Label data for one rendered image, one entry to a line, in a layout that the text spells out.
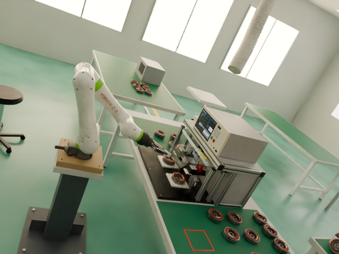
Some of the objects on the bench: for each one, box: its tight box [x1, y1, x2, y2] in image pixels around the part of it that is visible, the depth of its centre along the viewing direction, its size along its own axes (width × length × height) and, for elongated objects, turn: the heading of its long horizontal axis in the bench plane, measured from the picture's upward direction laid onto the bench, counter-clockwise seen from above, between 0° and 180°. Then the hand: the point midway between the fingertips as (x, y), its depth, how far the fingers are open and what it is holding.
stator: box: [243, 229, 260, 245], centre depth 197 cm, size 11×11×4 cm
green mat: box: [156, 201, 291, 254], centre depth 189 cm, size 94×61×1 cm, turn 68°
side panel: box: [213, 173, 263, 209], centre depth 217 cm, size 28×3×32 cm, turn 68°
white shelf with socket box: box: [187, 86, 227, 121], centre depth 322 cm, size 35×37×46 cm
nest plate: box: [166, 173, 189, 189], centre depth 220 cm, size 15×15×1 cm
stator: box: [171, 172, 186, 184], centre depth 219 cm, size 11×11×4 cm
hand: (166, 153), depth 202 cm, fingers closed
